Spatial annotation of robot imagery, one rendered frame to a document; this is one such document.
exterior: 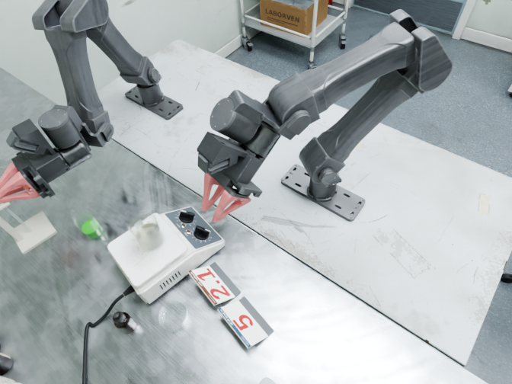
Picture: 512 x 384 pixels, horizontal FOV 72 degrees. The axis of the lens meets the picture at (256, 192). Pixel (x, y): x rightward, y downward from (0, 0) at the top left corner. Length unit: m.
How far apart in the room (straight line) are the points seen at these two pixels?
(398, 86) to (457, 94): 2.13
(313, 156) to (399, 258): 0.28
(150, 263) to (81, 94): 0.39
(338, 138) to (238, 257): 0.33
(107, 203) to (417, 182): 0.76
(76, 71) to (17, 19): 1.21
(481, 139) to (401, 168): 1.62
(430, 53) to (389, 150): 0.39
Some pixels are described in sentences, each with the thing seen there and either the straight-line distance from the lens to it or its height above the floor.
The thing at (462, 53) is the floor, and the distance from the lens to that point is 3.26.
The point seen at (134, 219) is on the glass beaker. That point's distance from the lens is 0.70.
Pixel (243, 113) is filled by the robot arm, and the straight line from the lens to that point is 0.57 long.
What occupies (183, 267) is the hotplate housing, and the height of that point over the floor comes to 0.95.
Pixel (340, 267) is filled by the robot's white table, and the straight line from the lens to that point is 0.78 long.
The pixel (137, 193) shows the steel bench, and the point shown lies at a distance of 0.93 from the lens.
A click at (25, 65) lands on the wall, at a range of 2.10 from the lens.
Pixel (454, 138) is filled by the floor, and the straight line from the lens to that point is 2.49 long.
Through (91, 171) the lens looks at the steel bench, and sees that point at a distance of 1.03.
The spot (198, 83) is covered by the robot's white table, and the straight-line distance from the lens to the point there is 1.21.
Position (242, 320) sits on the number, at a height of 0.92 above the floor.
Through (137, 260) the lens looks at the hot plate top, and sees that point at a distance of 0.72.
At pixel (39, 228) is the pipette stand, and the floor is 0.91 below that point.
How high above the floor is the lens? 1.60
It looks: 53 degrees down
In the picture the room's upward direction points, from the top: 5 degrees counter-clockwise
